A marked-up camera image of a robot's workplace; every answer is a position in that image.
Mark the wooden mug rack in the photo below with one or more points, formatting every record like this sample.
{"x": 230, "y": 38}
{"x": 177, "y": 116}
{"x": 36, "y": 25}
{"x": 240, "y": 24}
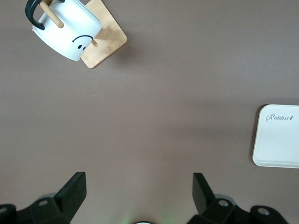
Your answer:
{"x": 107, "y": 39}

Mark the white rectangular tray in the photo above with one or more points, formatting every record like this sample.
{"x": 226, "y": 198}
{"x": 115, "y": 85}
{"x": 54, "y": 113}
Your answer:
{"x": 278, "y": 144}

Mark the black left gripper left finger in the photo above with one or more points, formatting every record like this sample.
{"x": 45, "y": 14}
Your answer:
{"x": 70, "y": 193}

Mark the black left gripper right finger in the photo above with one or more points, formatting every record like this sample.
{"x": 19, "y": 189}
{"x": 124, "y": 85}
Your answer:
{"x": 203, "y": 196}

